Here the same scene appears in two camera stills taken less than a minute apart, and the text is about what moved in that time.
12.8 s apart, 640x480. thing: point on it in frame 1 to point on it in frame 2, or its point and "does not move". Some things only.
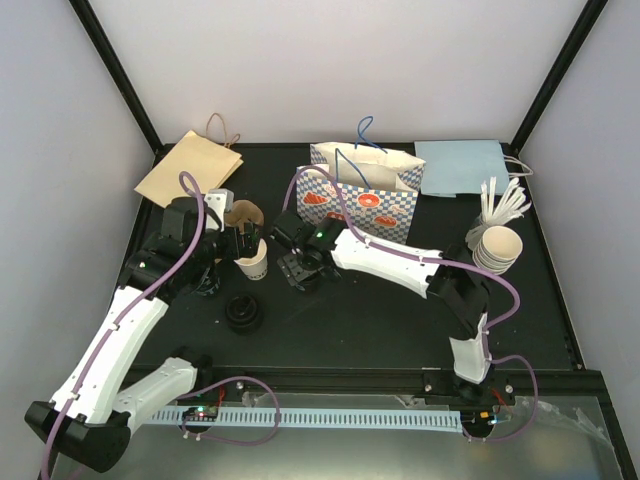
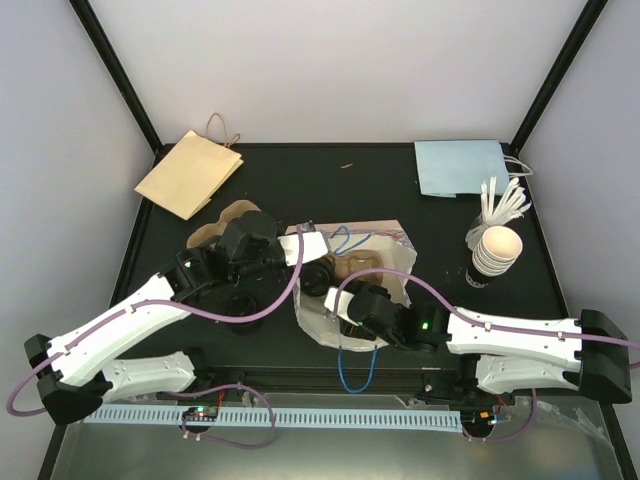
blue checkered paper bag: x=378 y=184 to x=397 y=254
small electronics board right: x=477 y=421 does not move
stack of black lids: x=244 y=314 does not move
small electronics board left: x=201 y=414 does not move
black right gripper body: x=300 y=271 to x=347 y=330
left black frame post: x=120 y=77 does not move
